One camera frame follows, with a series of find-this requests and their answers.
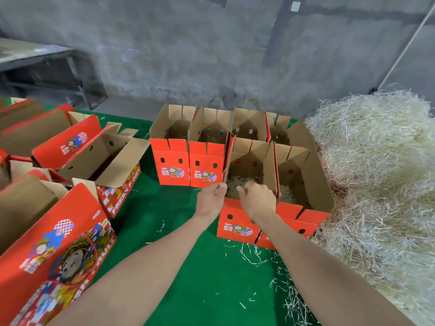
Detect green felt mat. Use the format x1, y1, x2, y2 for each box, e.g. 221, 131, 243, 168
0, 95, 322, 326

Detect person's right hand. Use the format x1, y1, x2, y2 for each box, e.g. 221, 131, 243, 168
236, 181, 277, 223

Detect person's left hand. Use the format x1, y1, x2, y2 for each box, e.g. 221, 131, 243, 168
194, 182, 228, 220

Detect scattered loose straw strands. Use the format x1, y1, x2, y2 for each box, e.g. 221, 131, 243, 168
222, 242, 321, 326

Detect row of printed lying cartons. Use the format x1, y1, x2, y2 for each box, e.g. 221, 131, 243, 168
0, 97, 151, 326

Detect cluster of open red cartons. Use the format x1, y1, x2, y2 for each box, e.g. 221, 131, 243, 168
150, 103, 336, 252

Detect straw padding in box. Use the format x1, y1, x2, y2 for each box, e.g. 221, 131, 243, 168
278, 184, 295, 205
227, 177, 263, 201

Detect grey metal table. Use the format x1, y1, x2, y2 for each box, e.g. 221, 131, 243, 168
0, 37, 108, 111

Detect straw-lined red fruit box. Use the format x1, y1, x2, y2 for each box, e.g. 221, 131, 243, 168
216, 136, 280, 245

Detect white leaning pole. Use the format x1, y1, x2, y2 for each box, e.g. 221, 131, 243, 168
377, 2, 435, 92

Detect large pile of pale straw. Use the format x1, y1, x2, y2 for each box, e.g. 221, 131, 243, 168
304, 89, 435, 326

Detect person's left forearm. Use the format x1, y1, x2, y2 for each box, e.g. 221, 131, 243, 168
48, 213, 219, 326

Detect person's right forearm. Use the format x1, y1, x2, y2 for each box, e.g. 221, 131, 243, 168
253, 213, 417, 326

